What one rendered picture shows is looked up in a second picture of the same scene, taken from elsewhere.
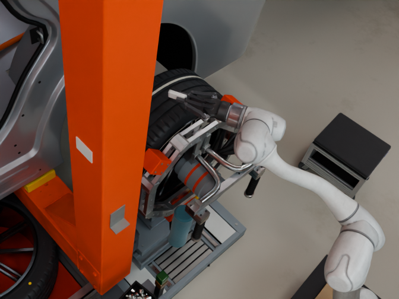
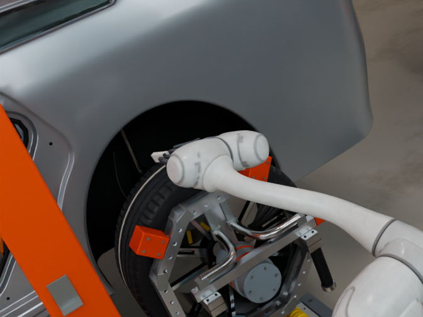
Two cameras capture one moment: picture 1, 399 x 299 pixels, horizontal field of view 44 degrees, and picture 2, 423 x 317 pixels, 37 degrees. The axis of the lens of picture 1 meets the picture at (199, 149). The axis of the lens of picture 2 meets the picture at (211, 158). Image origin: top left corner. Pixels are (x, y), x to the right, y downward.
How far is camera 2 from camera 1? 130 cm
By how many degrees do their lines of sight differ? 41
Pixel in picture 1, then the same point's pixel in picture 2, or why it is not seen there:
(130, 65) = not seen: outside the picture
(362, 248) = (381, 273)
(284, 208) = not seen: outside the picture
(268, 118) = (231, 134)
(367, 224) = (405, 243)
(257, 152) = (182, 163)
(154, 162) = (138, 238)
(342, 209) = (364, 231)
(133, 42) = not seen: outside the picture
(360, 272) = (373, 309)
